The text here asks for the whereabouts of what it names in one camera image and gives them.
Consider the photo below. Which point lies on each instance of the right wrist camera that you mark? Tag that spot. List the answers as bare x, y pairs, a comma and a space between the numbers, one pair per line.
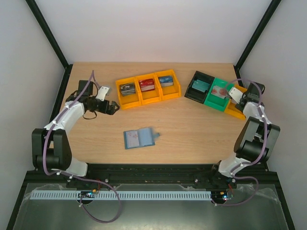
235, 94

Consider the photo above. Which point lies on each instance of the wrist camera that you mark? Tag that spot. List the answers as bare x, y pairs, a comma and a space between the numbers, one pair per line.
235, 94
102, 93

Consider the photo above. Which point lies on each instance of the black left frame post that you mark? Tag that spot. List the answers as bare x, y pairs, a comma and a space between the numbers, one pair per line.
33, 6

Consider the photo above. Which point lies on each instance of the green plastic bin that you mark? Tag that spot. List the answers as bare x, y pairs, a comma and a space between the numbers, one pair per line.
215, 102

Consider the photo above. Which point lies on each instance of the red circle card stack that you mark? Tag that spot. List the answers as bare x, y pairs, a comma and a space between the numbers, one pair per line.
219, 92

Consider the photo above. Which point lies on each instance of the teal card stack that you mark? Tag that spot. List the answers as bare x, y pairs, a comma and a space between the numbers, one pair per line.
200, 86

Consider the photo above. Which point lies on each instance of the yellow bin left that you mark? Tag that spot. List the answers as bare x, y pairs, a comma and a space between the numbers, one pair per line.
132, 100

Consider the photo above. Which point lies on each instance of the black corner frame post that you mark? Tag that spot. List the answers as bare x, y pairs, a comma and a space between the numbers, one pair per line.
257, 33

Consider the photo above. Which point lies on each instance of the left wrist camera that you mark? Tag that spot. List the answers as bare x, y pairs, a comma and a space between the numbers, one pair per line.
102, 93

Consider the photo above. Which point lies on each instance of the black card stack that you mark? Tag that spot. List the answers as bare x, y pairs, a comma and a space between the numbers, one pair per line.
127, 89

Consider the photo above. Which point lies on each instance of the black plastic bin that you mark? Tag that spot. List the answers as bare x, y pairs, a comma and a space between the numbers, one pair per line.
195, 94

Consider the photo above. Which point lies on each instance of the yellow bin right group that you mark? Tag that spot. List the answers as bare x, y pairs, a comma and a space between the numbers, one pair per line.
230, 108

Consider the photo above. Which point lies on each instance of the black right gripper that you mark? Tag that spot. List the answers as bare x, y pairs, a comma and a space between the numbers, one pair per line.
239, 105

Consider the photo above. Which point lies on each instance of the blue card stack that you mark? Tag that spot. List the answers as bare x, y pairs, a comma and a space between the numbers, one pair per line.
166, 81

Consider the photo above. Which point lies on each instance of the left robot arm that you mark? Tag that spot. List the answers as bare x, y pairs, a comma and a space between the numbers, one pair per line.
51, 150

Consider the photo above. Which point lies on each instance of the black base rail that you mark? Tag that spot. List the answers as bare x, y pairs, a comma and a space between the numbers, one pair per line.
200, 176

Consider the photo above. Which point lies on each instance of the white slotted cable duct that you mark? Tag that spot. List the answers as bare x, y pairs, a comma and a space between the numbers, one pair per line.
122, 195

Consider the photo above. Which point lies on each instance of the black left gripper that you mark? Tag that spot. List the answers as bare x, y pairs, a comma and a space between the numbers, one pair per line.
111, 111

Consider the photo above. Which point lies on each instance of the blue card holder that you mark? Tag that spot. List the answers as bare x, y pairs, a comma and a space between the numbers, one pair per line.
147, 137

